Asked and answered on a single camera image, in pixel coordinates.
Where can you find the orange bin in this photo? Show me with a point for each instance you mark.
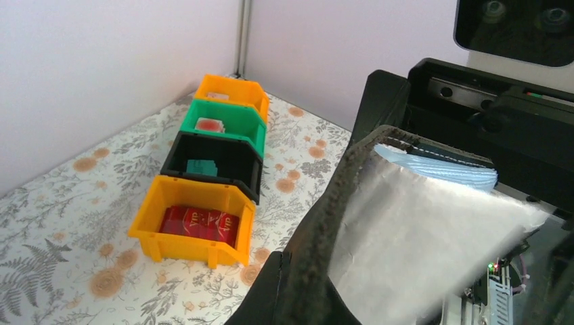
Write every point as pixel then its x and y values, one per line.
pixel 170 191
pixel 240 92

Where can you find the teal cards stack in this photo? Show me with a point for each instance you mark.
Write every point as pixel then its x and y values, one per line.
pixel 203 167

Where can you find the far orange bin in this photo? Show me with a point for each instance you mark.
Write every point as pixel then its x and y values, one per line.
pixel 240 92

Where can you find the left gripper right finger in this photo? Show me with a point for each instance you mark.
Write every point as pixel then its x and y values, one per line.
pixel 549 299

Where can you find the floral table mat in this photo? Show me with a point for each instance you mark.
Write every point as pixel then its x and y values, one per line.
pixel 66 257

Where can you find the red VIP cards stack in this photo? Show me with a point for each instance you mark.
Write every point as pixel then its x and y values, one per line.
pixel 207 224

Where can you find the black bin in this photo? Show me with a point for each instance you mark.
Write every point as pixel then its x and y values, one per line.
pixel 212 159

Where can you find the near orange bin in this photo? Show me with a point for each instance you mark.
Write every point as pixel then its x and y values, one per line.
pixel 170 191

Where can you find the black leather card holder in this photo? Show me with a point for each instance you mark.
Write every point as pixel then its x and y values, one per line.
pixel 393 242

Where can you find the green bin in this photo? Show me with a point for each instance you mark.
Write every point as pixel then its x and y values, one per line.
pixel 240 122

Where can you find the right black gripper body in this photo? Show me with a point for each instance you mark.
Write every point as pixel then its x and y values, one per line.
pixel 526 130

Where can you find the white red-circle cards stack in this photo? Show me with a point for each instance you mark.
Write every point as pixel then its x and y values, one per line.
pixel 210 125

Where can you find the white cards in orange bin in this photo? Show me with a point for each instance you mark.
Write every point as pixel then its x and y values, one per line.
pixel 217 96

